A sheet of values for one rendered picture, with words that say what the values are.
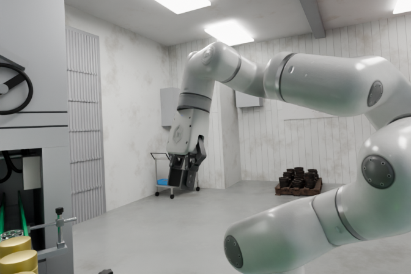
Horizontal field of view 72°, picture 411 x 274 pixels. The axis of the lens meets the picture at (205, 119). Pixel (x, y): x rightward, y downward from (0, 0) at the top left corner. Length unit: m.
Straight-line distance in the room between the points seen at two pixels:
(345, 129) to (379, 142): 6.12
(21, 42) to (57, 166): 0.56
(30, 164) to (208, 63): 1.15
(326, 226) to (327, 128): 6.06
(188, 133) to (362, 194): 0.33
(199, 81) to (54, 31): 1.02
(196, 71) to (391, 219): 0.42
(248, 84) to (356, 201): 0.32
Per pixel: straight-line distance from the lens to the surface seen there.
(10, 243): 0.43
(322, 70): 0.44
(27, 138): 1.44
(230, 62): 0.57
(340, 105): 0.43
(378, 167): 0.40
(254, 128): 6.83
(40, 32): 1.52
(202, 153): 0.56
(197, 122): 0.58
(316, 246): 0.50
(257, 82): 0.62
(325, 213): 0.50
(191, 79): 0.62
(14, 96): 1.44
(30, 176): 1.55
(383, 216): 0.43
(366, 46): 6.70
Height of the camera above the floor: 1.29
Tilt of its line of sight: 2 degrees up
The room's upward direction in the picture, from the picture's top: 3 degrees counter-clockwise
